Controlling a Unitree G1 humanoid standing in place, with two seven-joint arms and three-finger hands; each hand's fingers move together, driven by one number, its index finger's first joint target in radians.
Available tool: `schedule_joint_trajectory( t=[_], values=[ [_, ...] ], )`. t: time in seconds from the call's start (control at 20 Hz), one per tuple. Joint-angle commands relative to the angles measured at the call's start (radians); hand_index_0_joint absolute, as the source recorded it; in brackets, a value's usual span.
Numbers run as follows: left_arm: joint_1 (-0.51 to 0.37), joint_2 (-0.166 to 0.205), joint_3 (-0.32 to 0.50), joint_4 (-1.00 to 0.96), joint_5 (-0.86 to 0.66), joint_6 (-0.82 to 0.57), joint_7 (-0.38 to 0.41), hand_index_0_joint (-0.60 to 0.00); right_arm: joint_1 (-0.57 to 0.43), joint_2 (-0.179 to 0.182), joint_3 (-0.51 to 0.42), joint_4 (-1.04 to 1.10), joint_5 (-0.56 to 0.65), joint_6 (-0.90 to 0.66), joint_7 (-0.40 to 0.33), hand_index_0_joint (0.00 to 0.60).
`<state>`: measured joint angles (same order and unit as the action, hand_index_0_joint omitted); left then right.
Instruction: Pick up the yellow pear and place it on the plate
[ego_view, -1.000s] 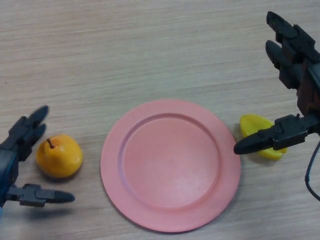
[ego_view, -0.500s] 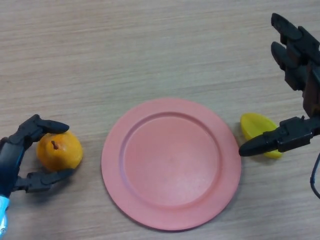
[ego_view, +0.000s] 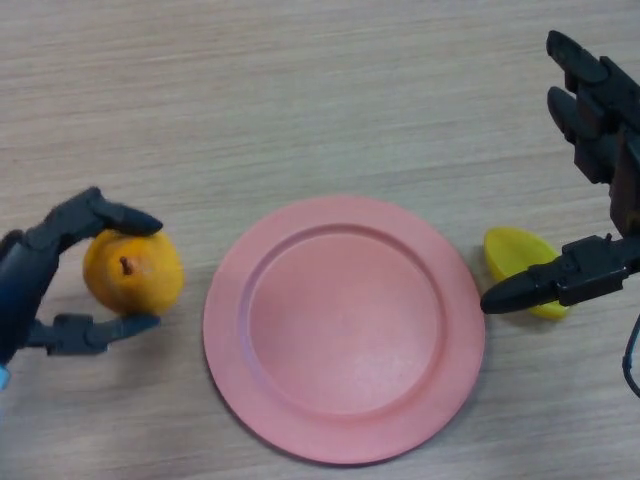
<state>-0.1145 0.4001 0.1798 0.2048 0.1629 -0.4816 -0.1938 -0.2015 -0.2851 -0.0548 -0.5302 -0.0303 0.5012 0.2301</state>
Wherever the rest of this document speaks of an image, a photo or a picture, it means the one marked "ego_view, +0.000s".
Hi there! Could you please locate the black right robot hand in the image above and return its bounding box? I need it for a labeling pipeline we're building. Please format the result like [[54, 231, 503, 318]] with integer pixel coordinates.
[[479, 29, 640, 315]]

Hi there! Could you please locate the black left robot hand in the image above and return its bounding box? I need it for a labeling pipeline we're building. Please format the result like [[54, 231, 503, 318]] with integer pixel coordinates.
[[0, 187, 165, 369]]

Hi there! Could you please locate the yellow pear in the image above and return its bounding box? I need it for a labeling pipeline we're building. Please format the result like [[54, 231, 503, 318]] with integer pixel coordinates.
[[82, 229, 184, 317]]

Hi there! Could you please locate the pink round plate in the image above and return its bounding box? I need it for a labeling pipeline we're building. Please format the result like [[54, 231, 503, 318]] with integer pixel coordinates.
[[202, 195, 487, 454]]

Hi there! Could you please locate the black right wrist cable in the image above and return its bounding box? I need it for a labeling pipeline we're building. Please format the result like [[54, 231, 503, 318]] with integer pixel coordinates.
[[621, 314, 640, 399]]

